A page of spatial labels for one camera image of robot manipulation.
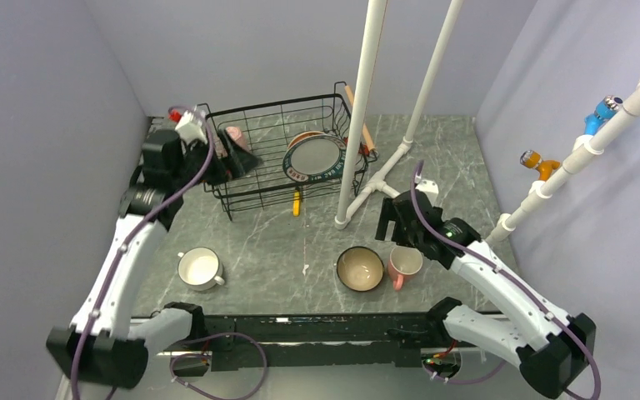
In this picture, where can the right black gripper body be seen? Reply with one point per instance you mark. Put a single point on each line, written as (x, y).
(404, 235)

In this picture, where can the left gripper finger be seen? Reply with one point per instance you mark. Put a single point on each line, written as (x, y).
(240, 162)
(221, 172)

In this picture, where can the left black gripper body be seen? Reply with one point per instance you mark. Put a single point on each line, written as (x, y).
(197, 152)

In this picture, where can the pink mug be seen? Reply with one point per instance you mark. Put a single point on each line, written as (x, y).
(238, 137)
(403, 264)

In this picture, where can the dark bowl cream inside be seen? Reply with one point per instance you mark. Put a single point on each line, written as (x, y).
(360, 269)

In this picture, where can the green rimmed white plate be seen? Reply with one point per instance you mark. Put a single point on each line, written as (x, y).
(315, 159)

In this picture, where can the orange plate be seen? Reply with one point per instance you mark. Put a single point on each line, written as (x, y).
(302, 136)

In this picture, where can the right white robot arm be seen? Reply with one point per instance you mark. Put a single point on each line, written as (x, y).
(549, 346)

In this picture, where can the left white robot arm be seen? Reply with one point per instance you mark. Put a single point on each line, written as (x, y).
(100, 346)

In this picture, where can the orange tap on pipe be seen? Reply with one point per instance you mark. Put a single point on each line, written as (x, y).
(533, 160)

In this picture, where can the blue tap on pipe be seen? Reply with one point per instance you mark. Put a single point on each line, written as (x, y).
(602, 113)

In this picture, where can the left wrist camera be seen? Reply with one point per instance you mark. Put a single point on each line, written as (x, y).
(188, 124)

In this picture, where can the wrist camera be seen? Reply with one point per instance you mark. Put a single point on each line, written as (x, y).
(188, 124)
(429, 188)

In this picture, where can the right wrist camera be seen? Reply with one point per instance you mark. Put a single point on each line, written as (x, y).
(429, 188)

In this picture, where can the black wire dish rack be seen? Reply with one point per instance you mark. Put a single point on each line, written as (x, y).
(269, 127)

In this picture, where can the yellow handled utensil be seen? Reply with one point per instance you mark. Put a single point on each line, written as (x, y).
(296, 203)

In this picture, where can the red handled scissors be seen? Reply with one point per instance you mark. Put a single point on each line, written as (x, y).
(363, 149)

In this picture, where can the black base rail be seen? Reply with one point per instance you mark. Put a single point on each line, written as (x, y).
(400, 339)

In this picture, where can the white pvc pipe frame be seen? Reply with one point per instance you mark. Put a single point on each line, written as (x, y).
(585, 149)

